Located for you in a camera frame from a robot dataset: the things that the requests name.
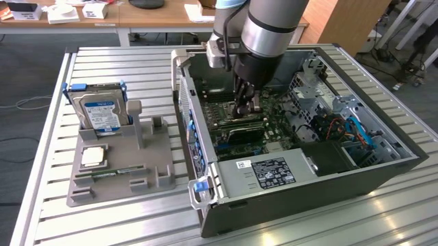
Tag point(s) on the green motherboard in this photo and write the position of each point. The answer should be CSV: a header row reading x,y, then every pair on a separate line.
x,y
278,124

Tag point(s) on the grey parts rack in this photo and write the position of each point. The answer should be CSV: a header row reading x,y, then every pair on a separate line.
x,y
126,159

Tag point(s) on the graphics card black fan shroud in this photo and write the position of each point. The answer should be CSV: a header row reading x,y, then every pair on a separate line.
x,y
245,135

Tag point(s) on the grey power supply unit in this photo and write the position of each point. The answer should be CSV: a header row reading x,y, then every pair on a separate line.
x,y
238,179

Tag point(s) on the white frame table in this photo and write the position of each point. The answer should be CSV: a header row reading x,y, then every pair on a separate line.
x,y
393,28

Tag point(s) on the white box with black lid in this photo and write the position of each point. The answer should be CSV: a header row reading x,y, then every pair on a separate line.
x,y
26,14

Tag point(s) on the silver CPU chip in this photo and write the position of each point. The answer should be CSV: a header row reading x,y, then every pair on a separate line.
x,y
92,156

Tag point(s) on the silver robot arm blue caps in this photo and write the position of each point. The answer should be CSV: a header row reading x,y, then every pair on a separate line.
x,y
270,30

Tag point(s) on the black stand with casters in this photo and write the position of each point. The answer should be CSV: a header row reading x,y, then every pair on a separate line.
x,y
409,74

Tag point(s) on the blue case release latch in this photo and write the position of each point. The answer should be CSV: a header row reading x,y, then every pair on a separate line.
x,y
199,187

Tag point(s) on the white paper stack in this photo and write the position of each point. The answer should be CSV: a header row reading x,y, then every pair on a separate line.
x,y
201,15

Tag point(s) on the person in dark clothes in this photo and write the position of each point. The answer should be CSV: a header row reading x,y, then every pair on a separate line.
x,y
426,43

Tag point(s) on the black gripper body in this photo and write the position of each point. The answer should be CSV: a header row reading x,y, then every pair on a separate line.
x,y
259,69

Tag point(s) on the white round roll on box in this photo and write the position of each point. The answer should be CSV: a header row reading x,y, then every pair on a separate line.
x,y
63,14

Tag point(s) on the wooden desk white frame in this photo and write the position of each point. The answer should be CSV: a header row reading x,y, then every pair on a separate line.
x,y
34,23
154,18

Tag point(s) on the red book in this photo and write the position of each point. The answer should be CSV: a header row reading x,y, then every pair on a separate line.
x,y
4,14

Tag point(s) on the wooden cabinet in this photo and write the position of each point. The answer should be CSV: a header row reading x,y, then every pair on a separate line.
x,y
349,25

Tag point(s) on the brown cardboard box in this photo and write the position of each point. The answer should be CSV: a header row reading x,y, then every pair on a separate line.
x,y
207,3

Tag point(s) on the blue expansion slot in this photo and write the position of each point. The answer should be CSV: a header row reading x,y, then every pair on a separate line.
x,y
222,147

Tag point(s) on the open black PC case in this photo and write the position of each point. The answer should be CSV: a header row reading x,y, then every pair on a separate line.
x,y
290,205

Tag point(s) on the white labelled cardboard box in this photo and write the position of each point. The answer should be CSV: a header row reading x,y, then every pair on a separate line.
x,y
95,11

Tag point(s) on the dark round flat object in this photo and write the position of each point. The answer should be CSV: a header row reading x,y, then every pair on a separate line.
x,y
147,3

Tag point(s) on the hard disk in blue caddy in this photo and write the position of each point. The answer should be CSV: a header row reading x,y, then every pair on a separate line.
x,y
99,112

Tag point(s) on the silver chipset heatsink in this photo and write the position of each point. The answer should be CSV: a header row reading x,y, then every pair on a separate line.
x,y
275,147

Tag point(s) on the CPU socket with metal frame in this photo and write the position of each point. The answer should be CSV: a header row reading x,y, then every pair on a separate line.
x,y
229,111

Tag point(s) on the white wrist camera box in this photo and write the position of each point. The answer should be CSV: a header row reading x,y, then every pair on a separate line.
x,y
215,55

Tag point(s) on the small white device box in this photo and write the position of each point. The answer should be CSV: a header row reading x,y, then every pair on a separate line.
x,y
372,41

